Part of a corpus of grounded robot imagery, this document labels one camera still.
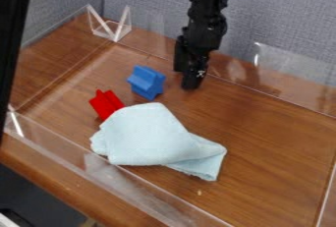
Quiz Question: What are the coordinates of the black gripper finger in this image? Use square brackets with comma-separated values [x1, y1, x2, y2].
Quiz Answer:
[182, 57, 210, 89]
[174, 37, 190, 73]

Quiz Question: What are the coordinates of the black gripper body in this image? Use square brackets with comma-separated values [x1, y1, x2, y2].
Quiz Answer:
[176, 8, 230, 62]

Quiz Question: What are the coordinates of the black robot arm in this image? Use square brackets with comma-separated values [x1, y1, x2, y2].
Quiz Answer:
[174, 0, 228, 89]

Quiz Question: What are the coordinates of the light blue cloth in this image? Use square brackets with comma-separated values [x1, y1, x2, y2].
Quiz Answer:
[91, 102, 227, 181]

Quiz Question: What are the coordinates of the blue plastic block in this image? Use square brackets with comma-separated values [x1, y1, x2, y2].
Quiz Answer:
[127, 65, 166, 100]

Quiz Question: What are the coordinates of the red plastic block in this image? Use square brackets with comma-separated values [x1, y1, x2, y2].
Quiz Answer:
[90, 89, 126, 121]

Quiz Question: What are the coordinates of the clear acrylic corner bracket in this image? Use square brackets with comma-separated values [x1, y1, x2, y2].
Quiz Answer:
[87, 5, 132, 42]

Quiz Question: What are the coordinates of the clear acrylic enclosure wall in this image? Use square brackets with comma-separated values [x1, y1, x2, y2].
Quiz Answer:
[0, 7, 336, 227]

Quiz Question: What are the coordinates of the black vertical post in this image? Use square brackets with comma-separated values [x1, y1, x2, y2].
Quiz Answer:
[0, 0, 31, 142]

